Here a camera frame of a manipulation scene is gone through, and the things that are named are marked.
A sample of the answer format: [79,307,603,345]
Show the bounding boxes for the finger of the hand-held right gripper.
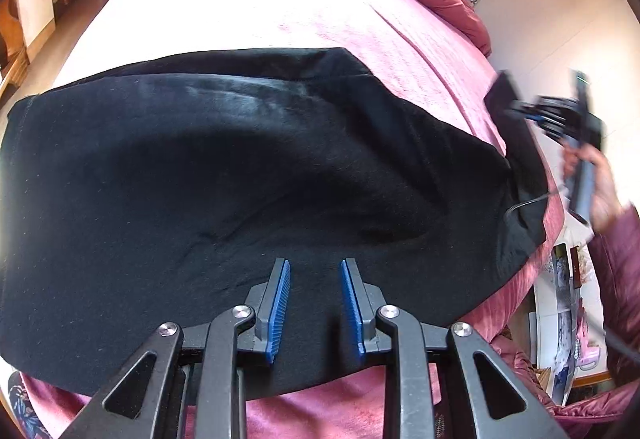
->
[509,96,551,132]

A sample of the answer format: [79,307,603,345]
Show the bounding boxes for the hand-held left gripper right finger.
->
[340,258,571,439]

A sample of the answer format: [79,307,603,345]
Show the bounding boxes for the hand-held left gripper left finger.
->
[60,258,292,439]

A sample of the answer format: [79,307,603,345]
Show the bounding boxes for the black pants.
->
[0,47,548,397]

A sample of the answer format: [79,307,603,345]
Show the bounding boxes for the person's right forearm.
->
[587,203,640,370]

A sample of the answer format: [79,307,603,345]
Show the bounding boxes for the person's right hand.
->
[561,143,632,234]

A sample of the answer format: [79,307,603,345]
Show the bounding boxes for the pink bed sheet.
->
[20,0,566,439]

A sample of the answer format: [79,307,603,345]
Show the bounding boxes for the white shelf unit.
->
[529,239,603,406]

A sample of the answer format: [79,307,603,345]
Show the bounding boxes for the person's pink jacket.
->
[492,334,640,439]

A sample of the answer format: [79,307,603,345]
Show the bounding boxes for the floral patterned cloth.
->
[5,370,52,439]

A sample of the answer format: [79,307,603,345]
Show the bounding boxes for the black cable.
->
[504,188,640,362]

